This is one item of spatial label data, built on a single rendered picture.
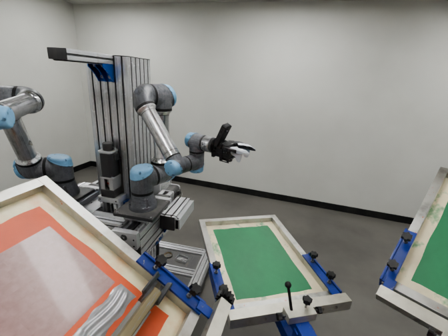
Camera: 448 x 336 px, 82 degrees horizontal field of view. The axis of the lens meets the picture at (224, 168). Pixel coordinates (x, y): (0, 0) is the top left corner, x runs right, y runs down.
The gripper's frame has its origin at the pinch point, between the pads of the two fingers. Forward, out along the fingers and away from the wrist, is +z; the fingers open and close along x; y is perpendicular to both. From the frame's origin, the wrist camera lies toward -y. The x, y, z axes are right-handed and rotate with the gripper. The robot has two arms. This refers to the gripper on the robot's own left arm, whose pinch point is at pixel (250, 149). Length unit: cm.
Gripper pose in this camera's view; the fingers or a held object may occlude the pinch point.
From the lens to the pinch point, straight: 109.6
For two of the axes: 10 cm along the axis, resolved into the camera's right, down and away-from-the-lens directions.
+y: 0.2, 9.0, 4.3
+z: 8.1, 2.5, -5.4
